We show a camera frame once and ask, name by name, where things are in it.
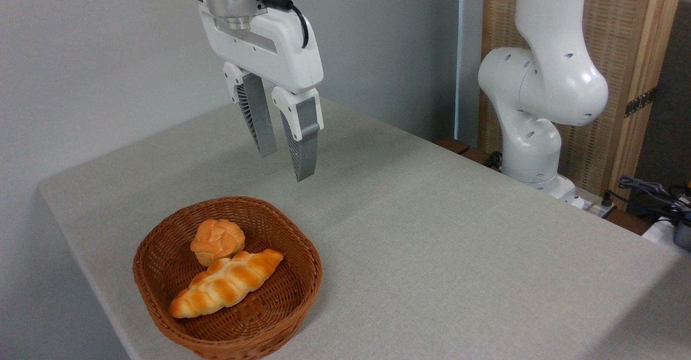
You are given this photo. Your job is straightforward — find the pale vertical wall conduit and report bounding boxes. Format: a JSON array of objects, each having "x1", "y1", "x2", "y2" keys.
[{"x1": 455, "y1": 0, "x2": 466, "y2": 140}]

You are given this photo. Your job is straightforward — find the grey container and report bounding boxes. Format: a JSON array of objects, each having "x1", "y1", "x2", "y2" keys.
[{"x1": 672, "y1": 221, "x2": 691, "y2": 252}]

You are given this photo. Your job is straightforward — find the round bread roll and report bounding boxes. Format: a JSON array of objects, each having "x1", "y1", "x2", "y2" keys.
[{"x1": 190, "y1": 219, "x2": 246, "y2": 267}]

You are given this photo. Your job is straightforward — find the long braided bread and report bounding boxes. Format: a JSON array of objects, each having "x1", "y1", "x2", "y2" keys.
[{"x1": 168, "y1": 249, "x2": 284, "y2": 319}]

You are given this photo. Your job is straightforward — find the black cable bundle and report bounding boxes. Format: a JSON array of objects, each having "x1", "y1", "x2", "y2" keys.
[{"x1": 617, "y1": 175, "x2": 691, "y2": 226}]

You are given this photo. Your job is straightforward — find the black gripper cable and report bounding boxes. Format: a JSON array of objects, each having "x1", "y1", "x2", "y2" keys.
[{"x1": 262, "y1": 0, "x2": 310, "y2": 49}]

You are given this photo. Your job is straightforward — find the metal screen hinge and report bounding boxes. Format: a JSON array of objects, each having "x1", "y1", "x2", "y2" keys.
[{"x1": 625, "y1": 87, "x2": 658, "y2": 118}]

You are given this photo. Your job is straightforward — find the brown wicker basket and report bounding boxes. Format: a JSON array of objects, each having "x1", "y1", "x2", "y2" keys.
[{"x1": 132, "y1": 196, "x2": 323, "y2": 360}]

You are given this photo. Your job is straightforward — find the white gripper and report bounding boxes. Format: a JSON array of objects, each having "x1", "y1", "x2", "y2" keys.
[{"x1": 189, "y1": 0, "x2": 325, "y2": 182}]

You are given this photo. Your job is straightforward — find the grey tablecloth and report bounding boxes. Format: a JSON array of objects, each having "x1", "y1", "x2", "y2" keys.
[{"x1": 38, "y1": 97, "x2": 691, "y2": 360}]

